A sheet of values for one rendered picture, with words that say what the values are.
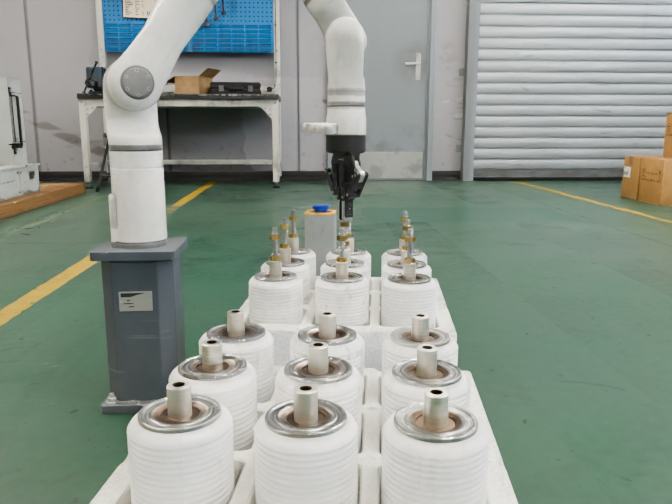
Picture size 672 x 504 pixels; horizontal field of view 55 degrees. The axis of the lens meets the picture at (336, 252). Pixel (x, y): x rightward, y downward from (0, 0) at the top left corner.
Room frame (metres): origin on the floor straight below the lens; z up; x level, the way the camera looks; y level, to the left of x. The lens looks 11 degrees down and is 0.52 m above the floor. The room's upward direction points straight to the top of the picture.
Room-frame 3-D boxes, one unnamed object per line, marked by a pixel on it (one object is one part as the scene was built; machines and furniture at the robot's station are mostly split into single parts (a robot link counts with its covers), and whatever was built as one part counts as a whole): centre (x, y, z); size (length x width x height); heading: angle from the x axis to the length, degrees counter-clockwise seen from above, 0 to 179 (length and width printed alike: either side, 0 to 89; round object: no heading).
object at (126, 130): (1.16, 0.36, 0.54); 0.09 x 0.09 x 0.17; 26
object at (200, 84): (5.71, 1.23, 0.87); 0.40 x 0.30 x 0.23; 79
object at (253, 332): (0.79, 0.13, 0.25); 0.08 x 0.08 x 0.01
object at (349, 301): (1.10, -0.01, 0.16); 0.10 x 0.10 x 0.18
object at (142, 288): (1.16, 0.36, 0.15); 0.15 x 0.15 x 0.30; 3
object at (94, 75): (5.26, 1.90, 0.87); 0.41 x 0.17 x 0.25; 3
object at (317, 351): (0.66, 0.02, 0.26); 0.02 x 0.02 x 0.03
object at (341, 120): (1.21, 0.00, 0.53); 0.11 x 0.09 x 0.06; 119
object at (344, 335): (0.78, 0.01, 0.25); 0.08 x 0.08 x 0.01
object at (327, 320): (0.78, 0.01, 0.26); 0.02 x 0.02 x 0.03
